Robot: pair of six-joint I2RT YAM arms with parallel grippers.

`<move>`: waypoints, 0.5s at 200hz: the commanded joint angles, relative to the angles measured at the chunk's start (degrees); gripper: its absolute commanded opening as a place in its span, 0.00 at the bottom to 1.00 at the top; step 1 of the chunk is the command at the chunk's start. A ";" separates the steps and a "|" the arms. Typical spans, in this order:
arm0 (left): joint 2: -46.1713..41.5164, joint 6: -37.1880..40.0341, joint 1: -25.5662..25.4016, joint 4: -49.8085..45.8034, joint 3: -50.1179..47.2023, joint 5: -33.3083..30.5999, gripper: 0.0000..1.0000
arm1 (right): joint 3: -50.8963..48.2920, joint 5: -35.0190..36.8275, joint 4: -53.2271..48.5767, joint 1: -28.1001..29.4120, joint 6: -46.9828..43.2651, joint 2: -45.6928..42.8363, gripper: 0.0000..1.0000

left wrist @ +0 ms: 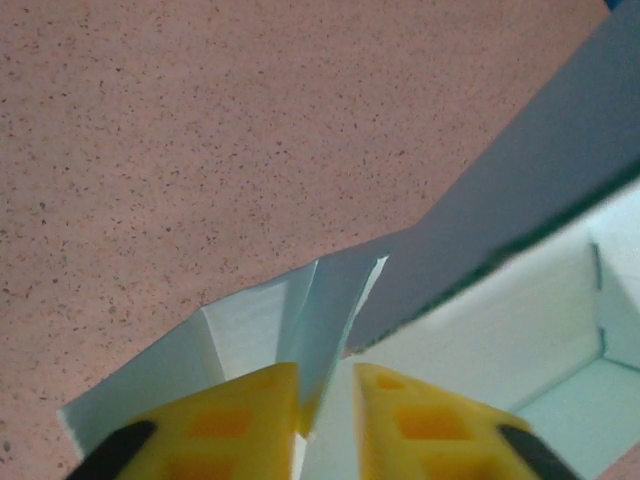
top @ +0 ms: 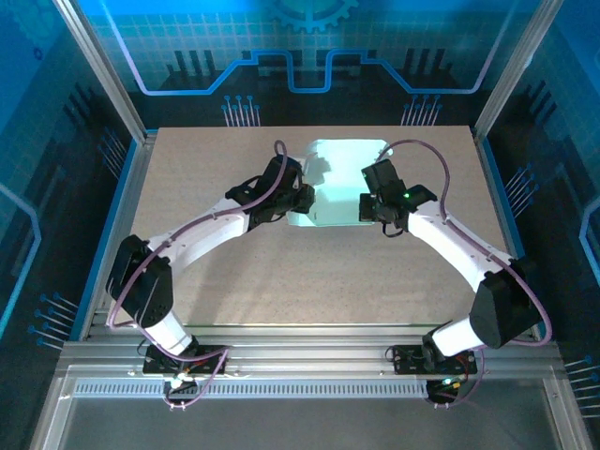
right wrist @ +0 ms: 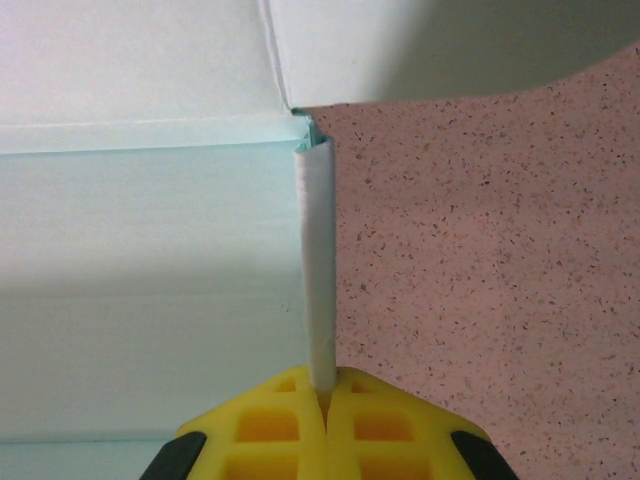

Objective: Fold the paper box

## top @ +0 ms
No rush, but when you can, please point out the white paper box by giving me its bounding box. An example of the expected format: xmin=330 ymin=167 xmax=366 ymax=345
xmin=286 ymin=138 xmax=390 ymax=230

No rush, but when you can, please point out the black round connector housing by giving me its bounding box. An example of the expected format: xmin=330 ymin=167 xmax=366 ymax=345
xmin=424 ymin=377 xmax=470 ymax=410

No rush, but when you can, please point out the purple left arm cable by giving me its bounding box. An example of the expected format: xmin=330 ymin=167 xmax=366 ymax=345
xmin=106 ymin=139 xmax=290 ymax=412

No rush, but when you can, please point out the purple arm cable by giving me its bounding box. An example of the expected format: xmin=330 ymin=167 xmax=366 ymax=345
xmin=377 ymin=139 xmax=553 ymax=409
xmin=106 ymin=139 xmax=290 ymax=412

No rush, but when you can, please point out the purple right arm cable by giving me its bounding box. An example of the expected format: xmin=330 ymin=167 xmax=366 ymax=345
xmin=377 ymin=139 xmax=553 ymax=409

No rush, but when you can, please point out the aluminium side rail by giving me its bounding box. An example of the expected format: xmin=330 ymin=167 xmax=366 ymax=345
xmin=77 ymin=130 xmax=158 ymax=341
xmin=472 ymin=128 xmax=540 ymax=341

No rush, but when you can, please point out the wide aluminium frame rail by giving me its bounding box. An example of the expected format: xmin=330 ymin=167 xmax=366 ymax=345
xmin=54 ymin=324 xmax=566 ymax=382

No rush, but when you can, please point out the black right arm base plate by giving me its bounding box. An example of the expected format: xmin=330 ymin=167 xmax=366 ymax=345
xmin=391 ymin=344 xmax=479 ymax=376

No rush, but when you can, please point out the aluminium frame post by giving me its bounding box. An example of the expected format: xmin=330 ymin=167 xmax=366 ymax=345
xmin=52 ymin=0 xmax=158 ymax=144
xmin=472 ymin=0 xmax=571 ymax=137

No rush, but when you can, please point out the slotted grey cable duct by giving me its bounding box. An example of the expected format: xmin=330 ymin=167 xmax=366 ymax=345
xmin=73 ymin=382 xmax=431 ymax=398

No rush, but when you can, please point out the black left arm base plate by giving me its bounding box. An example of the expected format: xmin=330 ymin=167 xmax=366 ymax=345
xmin=142 ymin=344 xmax=230 ymax=376

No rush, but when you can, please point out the white connector with wires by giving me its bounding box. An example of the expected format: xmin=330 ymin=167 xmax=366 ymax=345
xmin=163 ymin=369 xmax=198 ymax=413

